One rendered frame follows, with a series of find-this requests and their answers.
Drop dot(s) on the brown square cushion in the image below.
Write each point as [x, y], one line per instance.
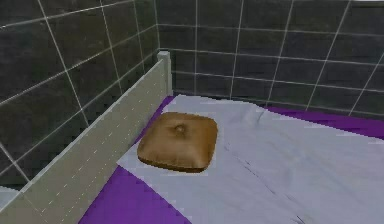
[186, 146]

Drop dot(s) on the pale grey bed sheet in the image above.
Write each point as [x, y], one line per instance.
[283, 166]

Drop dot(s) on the bed with purple mattress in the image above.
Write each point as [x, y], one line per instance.
[83, 166]

